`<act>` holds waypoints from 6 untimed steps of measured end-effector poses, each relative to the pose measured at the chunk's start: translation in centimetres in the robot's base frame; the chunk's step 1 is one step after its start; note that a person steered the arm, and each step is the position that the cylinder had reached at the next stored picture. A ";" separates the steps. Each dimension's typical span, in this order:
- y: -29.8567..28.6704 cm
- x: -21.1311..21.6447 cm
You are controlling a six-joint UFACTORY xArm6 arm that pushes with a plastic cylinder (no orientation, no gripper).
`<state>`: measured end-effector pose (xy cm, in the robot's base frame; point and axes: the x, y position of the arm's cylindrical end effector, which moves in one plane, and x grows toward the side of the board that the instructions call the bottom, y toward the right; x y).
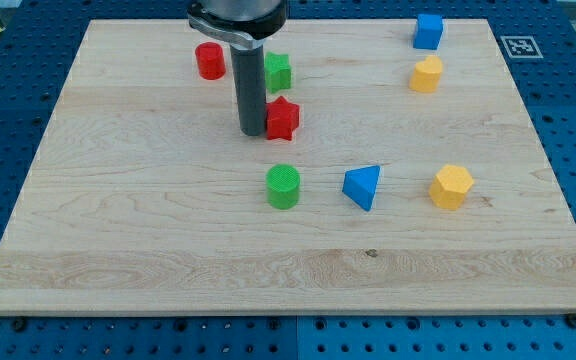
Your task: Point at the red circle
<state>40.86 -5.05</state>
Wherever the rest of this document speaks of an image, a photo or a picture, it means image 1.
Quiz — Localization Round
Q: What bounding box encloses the silver black robot arm flange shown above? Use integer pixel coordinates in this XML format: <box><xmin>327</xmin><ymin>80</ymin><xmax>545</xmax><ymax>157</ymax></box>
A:
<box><xmin>187</xmin><ymin>0</ymin><xmax>288</xmax><ymax>50</ymax></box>

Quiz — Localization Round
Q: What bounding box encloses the green cylinder block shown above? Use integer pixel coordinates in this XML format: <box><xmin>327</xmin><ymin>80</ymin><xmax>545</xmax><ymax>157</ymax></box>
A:
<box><xmin>266</xmin><ymin>164</ymin><xmax>301</xmax><ymax>210</ymax></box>

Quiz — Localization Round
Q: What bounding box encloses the red star block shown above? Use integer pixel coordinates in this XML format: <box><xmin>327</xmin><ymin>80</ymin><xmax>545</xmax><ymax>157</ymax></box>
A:
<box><xmin>266</xmin><ymin>96</ymin><xmax>300</xmax><ymax>141</ymax></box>

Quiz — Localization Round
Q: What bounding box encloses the blue triangle block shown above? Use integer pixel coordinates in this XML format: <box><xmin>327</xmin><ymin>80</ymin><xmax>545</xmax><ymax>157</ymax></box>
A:
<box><xmin>342</xmin><ymin>165</ymin><xmax>381</xmax><ymax>211</ymax></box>

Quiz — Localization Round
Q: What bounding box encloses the light wooden board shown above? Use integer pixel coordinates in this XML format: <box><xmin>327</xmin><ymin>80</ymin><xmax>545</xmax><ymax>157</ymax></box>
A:
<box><xmin>0</xmin><ymin>19</ymin><xmax>576</xmax><ymax>317</ymax></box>

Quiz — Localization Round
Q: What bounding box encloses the green star block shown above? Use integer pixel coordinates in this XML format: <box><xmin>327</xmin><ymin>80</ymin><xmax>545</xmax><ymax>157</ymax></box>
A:
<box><xmin>264</xmin><ymin>52</ymin><xmax>292</xmax><ymax>93</ymax></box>

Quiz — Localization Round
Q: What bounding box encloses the grey cylindrical pointer rod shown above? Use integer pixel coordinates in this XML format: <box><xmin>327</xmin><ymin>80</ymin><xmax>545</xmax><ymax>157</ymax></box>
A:
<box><xmin>230</xmin><ymin>45</ymin><xmax>267</xmax><ymax>136</ymax></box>

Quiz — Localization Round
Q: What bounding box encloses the red cylinder block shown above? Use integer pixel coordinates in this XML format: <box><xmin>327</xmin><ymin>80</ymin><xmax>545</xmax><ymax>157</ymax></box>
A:
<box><xmin>195</xmin><ymin>42</ymin><xmax>226</xmax><ymax>80</ymax></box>

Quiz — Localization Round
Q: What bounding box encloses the yellow hexagon block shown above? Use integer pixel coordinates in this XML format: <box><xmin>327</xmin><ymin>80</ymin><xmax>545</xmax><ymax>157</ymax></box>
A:
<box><xmin>428</xmin><ymin>164</ymin><xmax>474</xmax><ymax>210</ymax></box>

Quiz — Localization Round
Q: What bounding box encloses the yellow heart block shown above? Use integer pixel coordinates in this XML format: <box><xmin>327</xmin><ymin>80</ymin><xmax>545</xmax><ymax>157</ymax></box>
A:
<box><xmin>409</xmin><ymin>55</ymin><xmax>443</xmax><ymax>93</ymax></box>

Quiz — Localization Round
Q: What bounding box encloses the blue cube block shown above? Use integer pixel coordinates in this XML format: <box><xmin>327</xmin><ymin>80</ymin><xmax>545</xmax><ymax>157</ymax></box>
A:
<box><xmin>413</xmin><ymin>13</ymin><xmax>443</xmax><ymax>50</ymax></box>

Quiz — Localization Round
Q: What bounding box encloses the white fiducial marker tag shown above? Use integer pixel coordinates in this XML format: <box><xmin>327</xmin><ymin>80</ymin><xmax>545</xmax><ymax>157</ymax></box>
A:
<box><xmin>500</xmin><ymin>35</ymin><xmax>543</xmax><ymax>59</ymax></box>

